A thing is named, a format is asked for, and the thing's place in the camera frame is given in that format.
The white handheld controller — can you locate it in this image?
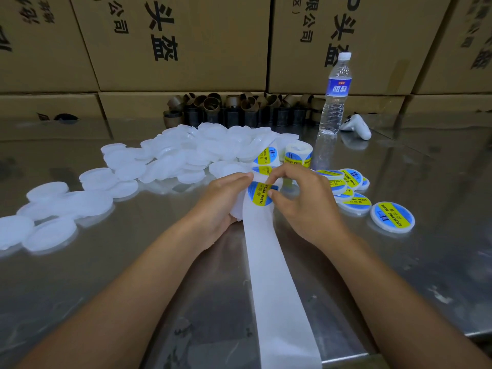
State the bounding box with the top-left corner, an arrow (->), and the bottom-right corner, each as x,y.
340,113 -> 372,140

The row of dark cardboard tubes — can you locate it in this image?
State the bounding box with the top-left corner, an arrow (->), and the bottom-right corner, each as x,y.
163,93 -> 324,128

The stack of brown cardboard boxes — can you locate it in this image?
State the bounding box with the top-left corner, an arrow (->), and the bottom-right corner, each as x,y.
0,0 -> 492,120

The person's right forearm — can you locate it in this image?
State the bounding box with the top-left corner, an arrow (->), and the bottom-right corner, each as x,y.
324,230 -> 492,369

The person's left hand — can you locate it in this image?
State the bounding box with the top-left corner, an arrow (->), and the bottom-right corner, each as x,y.
184,173 -> 255,251

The person's right hand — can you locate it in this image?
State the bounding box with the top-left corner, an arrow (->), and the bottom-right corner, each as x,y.
265,162 -> 351,249

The person's left forearm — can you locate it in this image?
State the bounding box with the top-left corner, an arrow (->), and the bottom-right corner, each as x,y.
15,227 -> 212,369

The pile of white plastic lids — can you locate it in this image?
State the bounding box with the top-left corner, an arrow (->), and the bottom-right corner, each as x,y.
0,122 -> 301,253

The clear plastic water bottle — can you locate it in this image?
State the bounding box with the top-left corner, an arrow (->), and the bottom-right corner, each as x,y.
318,52 -> 353,137

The sticker roll with backing strip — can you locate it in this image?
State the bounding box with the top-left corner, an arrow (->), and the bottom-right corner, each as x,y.
242,139 -> 322,369

